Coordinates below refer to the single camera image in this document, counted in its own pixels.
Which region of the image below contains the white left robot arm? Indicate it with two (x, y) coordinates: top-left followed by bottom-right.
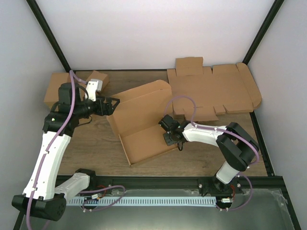
(12, 81), (120, 221)

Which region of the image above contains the black left frame post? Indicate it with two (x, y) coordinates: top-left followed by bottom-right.
(26, 0), (71, 72)

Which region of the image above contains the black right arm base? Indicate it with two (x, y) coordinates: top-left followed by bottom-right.
(197, 176), (242, 196)

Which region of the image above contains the black frame post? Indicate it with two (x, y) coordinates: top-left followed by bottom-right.
(242, 0), (284, 65)
(26, 0), (71, 72)

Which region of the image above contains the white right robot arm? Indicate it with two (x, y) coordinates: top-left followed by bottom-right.
(159, 115), (260, 193)

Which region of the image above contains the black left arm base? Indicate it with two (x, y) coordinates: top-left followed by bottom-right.
(78, 176), (113, 195)

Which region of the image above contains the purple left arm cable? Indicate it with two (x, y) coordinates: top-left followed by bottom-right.
(25, 69), (126, 230)

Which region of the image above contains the tilted small cardboard box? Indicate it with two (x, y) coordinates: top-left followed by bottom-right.
(86, 70), (109, 93)

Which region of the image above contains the tall folded cardboard box stack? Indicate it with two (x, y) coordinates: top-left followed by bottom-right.
(44, 73), (71, 109)

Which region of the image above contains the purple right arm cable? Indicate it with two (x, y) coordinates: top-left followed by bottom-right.
(165, 95), (260, 213)

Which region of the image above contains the light blue slotted cable duct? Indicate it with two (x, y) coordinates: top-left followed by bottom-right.
(67, 196), (216, 207)

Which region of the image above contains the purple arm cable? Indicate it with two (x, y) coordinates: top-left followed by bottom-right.
(25, 69), (126, 230)
(165, 95), (260, 213)

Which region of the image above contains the black right frame post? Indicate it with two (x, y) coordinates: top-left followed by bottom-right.
(242, 0), (284, 65)

